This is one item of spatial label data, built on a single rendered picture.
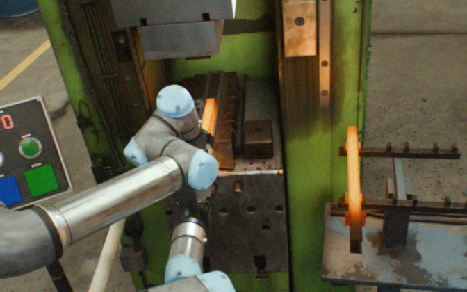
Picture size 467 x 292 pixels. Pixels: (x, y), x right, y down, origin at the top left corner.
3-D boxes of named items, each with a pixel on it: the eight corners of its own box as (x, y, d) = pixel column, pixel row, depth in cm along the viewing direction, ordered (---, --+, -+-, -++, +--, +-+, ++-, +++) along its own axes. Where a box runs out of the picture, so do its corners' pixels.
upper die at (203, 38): (219, 55, 132) (214, 20, 127) (144, 60, 135) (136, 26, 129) (228, -4, 166) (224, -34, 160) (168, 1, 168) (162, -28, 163)
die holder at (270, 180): (289, 271, 173) (282, 171, 147) (179, 274, 177) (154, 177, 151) (283, 167, 218) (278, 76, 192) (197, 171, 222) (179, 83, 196)
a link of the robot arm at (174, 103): (145, 104, 109) (169, 75, 112) (158, 126, 119) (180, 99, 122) (173, 122, 107) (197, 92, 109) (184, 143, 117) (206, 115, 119)
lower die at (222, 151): (233, 160, 153) (230, 138, 148) (169, 164, 156) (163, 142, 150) (239, 89, 187) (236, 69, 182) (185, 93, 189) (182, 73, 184)
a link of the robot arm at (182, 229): (168, 235, 114) (203, 233, 113) (171, 220, 118) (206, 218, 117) (174, 257, 118) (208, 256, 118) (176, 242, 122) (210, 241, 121)
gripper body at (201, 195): (184, 213, 133) (177, 247, 123) (178, 188, 128) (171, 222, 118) (212, 211, 132) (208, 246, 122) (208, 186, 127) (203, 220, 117)
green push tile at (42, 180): (59, 189, 142) (51, 163, 140) (32, 197, 140) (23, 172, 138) (60, 188, 144) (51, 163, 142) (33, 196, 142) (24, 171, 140)
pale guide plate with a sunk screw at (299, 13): (316, 55, 144) (315, -3, 134) (284, 58, 145) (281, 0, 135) (315, 52, 146) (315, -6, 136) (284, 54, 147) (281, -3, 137)
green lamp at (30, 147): (39, 157, 139) (33, 144, 137) (23, 158, 140) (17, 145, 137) (43, 150, 142) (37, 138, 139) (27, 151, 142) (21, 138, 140)
